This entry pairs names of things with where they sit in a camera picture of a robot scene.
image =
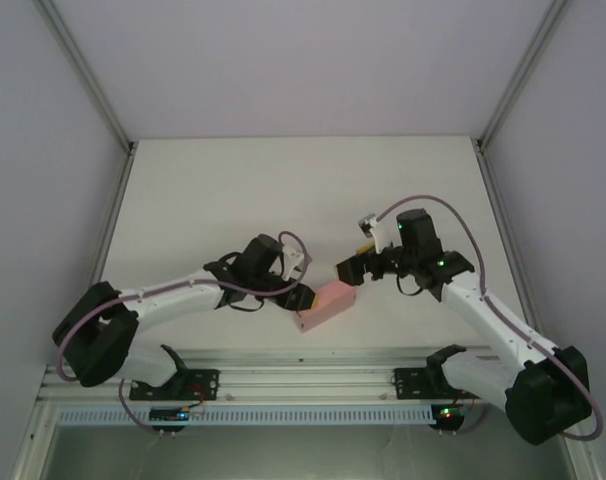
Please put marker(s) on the pink paper box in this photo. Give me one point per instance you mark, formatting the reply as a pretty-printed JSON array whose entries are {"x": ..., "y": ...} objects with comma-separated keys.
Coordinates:
[{"x": 328, "y": 305}]

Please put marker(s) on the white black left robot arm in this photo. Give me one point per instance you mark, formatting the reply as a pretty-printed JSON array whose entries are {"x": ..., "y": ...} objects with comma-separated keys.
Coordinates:
[{"x": 183, "y": 297}]

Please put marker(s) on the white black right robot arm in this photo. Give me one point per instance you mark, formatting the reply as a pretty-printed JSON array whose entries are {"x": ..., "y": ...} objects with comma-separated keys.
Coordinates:
[{"x": 488, "y": 320}]

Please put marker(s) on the grey metal panel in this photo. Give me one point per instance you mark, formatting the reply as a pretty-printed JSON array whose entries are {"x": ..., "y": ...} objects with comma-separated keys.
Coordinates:
[{"x": 303, "y": 452}]

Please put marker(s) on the small circuit board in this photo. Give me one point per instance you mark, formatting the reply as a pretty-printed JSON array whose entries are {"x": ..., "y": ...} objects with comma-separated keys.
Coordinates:
[
  {"x": 448, "y": 414},
  {"x": 175, "y": 415}
]

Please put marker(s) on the aluminium mounting rail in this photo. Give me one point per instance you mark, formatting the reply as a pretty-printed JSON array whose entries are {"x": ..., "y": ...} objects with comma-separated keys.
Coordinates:
[{"x": 303, "y": 372}]

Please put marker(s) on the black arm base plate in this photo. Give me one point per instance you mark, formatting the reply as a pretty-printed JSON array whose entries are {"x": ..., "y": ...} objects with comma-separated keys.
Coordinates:
[
  {"x": 203, "y": 384},
  {"x": 413, "y": 384}
]

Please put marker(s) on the aluminium table edge rail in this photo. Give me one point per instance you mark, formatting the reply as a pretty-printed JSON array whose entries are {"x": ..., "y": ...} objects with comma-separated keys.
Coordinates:
[{"x": 110, "y": 220}]

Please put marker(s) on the aluminium frame post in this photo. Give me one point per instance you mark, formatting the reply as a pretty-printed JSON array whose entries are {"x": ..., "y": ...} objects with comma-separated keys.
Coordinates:
[
  {"x": 523, "y": 75},
  {"x": 88, "y": 75}
]

